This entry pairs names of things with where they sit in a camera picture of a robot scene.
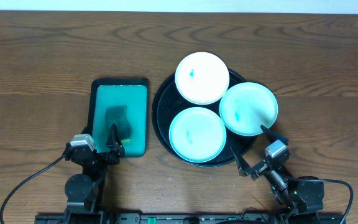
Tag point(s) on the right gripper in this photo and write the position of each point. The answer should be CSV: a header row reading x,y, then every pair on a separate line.
x,y
260,167

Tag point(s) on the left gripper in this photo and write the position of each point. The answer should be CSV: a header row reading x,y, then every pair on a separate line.
x,y
103,155

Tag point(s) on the green scrub sponge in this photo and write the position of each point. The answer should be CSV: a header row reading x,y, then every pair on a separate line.
x,y
118,115

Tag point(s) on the pale green plate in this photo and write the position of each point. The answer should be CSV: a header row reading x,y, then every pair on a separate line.
x,y
246,106
197,135

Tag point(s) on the pale green plate front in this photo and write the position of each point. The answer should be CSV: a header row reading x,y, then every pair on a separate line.
x,y
197,135

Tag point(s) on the white plate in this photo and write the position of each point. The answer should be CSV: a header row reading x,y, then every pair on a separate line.
x,y
202,78

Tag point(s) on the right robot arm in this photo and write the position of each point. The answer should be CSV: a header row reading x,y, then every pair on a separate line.
x,y
302,195

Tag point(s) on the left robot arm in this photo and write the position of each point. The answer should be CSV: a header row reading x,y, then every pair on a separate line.
x,y
84,191

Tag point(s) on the black rectangular water tray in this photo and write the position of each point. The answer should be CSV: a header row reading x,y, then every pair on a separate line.
x,y
122,102

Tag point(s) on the black round tray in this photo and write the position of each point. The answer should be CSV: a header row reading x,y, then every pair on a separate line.
x,y
167,103

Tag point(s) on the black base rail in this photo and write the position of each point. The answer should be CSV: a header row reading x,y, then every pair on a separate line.
x,y
129,218

